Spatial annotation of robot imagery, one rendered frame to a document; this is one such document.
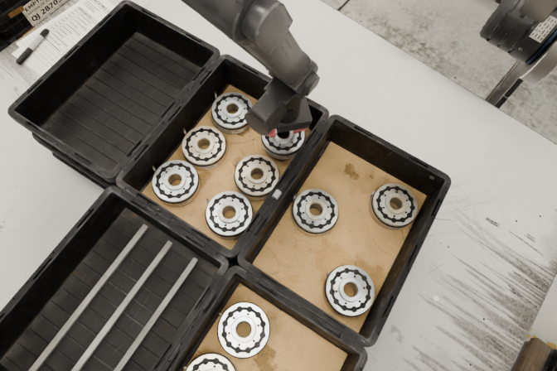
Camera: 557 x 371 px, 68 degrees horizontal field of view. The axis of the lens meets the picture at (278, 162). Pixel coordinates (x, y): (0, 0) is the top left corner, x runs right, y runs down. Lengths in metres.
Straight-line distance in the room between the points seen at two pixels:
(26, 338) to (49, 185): 0.40
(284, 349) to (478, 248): 0.58
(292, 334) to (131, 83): 0.72
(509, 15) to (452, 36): 1.63
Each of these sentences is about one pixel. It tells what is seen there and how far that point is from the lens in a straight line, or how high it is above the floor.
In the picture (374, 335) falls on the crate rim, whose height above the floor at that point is 0.93.
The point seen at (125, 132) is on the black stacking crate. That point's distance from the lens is 1.08.
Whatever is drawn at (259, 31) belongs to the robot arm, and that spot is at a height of 1.47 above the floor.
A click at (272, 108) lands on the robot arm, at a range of 0.75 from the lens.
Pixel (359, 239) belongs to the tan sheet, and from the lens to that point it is 0.96.
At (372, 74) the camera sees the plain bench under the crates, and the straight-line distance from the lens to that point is 1.33.
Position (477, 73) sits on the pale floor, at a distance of 2.44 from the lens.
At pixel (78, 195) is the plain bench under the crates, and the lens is 1.19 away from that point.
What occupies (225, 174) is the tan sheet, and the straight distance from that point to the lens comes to 0.99.
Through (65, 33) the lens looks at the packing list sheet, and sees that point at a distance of 1.48.
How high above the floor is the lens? 1.74
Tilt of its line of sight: 66 degrees down
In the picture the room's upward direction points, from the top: 7 degrees clockwise
